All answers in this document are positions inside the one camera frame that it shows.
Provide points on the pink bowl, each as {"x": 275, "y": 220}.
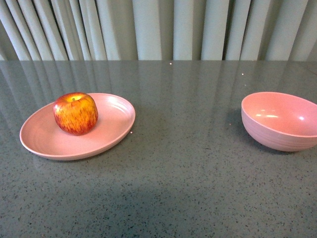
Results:
{"x": 280, "y": 121}

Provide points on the pink plate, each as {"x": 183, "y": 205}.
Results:
{"x": 41, "y": 135}

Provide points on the white pleated curtain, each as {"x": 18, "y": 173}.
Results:
{"x": 158, "y": 30}

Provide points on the red yellow apple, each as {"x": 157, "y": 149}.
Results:
{"x": 75, "y": 113}

